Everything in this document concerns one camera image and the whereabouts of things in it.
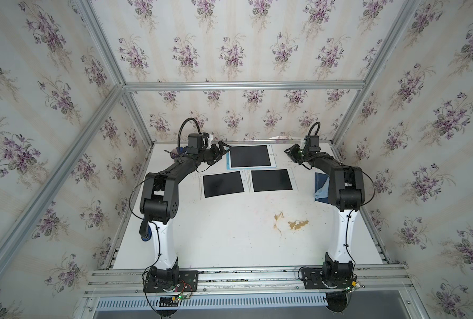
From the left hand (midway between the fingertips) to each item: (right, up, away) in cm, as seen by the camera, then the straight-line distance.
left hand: (225, 153), depth 96 cm
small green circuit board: (-14, -53, -26) cm, 60 cm away
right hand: (+34, +1, +11) cm, 36 cm away
